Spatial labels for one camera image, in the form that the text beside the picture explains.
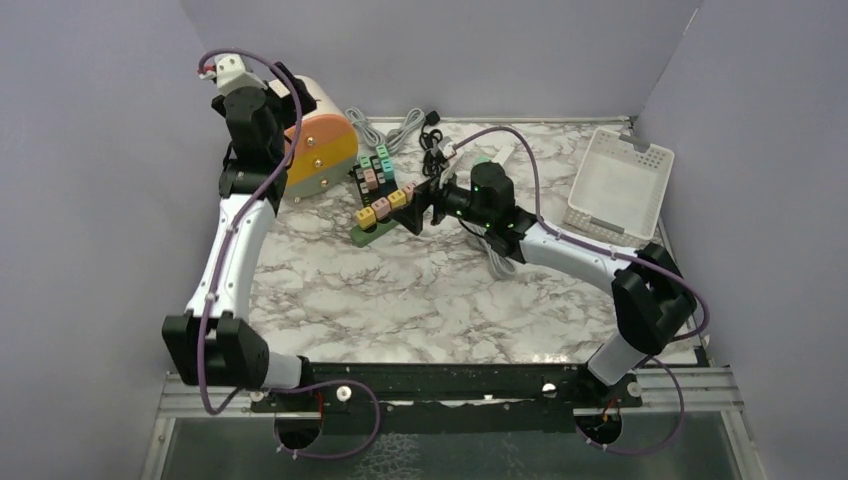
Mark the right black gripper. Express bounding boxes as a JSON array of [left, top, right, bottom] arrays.
[[388, 165, 492, 237]]

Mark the green power strip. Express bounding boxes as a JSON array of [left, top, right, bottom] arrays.
[[349, 213, 400, 248]]

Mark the yellow plug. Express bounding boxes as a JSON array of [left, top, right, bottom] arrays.
[[387, 190, 408, 210], [355, 206, 378, 230]]

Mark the pink plug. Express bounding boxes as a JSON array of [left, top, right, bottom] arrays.
[[401, 182, 417, 204], [370, 197, 392, 220]]

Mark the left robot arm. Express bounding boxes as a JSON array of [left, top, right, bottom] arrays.
[[162, 54, 315, 411]]

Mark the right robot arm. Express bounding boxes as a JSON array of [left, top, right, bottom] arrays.
[[392, 162, 696, 407]]

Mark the green plug on white strip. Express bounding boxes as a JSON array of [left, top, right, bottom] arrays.
[[472, 156, 492, 168]]

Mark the black power strip right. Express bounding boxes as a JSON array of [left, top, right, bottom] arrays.
[[370, 145, 397, 191]]

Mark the black power strip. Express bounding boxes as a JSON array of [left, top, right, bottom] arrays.
[[370, 145, 397, 191], [352, 156, 379, 206]]

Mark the black power strip left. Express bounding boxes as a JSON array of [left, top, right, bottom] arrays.
[[352, 156, 379, 206]]

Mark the round cream drawer cabinet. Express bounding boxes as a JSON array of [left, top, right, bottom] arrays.
[[284, 75, 359, 202]]

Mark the white power strip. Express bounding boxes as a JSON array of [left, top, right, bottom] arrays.
[[488, 145, 515, 166]]

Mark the white plastic basket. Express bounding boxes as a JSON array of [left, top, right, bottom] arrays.
[[568, 128, 675, 241]]

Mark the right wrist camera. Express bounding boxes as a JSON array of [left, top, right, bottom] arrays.
[[435, 138, 457, 188]]

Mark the grey coiled cable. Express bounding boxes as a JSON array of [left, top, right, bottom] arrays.
[[344, 107, 427, 157]]

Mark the white cable of white strip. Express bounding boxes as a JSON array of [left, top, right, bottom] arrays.
[[463, 221, 518, 280]]

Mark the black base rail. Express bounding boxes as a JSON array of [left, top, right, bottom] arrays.
[[251, 360, 644, 425]]

